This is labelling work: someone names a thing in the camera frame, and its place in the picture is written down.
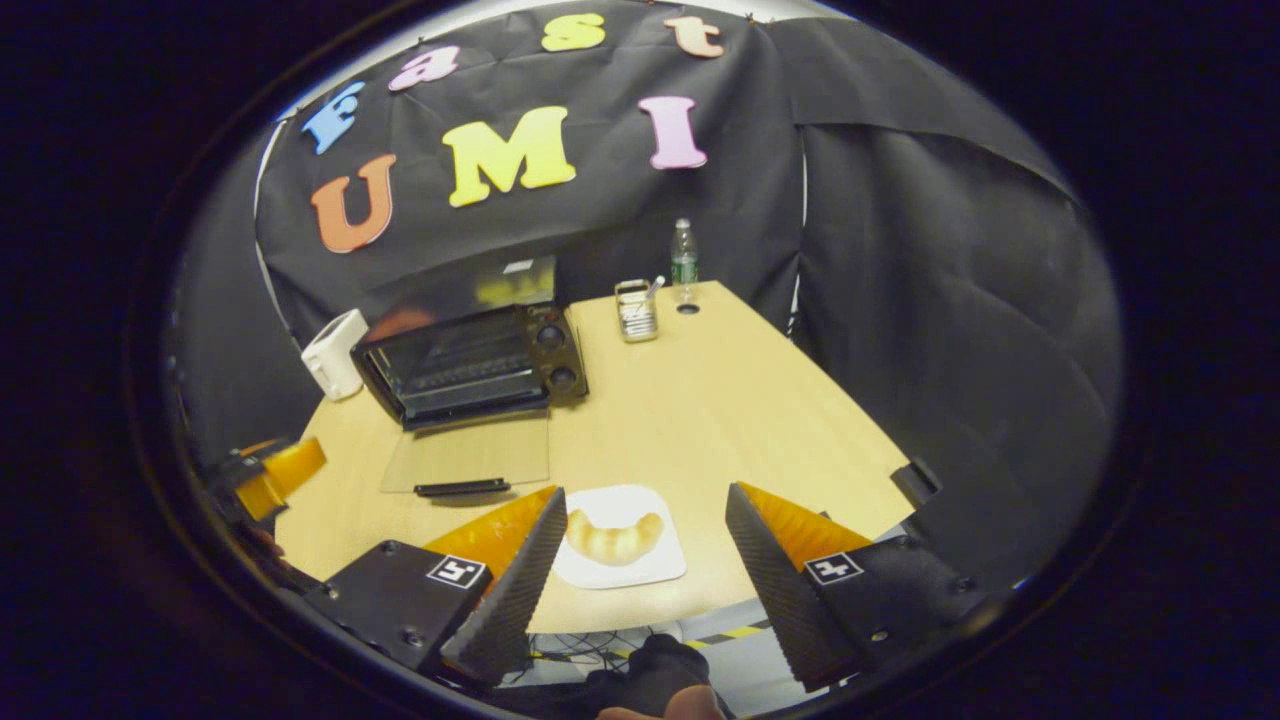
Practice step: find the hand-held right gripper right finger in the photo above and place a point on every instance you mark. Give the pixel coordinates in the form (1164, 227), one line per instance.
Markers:
(775, 580)

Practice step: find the clear plastic water bottle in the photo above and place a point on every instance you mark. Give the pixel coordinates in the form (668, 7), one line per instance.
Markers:
(684, 262)

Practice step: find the black electric oven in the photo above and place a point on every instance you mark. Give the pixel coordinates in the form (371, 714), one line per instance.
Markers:
(470, 370)

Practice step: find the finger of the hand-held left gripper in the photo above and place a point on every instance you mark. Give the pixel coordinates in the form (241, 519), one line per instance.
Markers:
(290, 470)

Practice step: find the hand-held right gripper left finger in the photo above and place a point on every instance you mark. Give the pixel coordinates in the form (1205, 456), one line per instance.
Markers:
(520, 580)

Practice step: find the white toaster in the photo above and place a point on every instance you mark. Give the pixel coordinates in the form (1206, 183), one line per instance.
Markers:
(335, 355)

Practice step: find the metal mesh holder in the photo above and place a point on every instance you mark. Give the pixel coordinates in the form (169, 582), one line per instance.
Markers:
(636, 315)

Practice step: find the black table edge clamp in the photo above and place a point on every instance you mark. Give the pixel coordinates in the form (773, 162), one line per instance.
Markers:
(918, 482)

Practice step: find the golden croissant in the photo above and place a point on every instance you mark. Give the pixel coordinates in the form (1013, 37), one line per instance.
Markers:
(612, 542)

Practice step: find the white square plate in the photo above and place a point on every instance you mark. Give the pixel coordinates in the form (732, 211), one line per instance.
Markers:
(640, 575)

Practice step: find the yellow black floor tape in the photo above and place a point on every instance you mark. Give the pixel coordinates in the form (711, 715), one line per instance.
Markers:
(730, 634)

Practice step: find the dark cloth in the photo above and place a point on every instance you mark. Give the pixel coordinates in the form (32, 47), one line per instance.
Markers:
(650, 670)

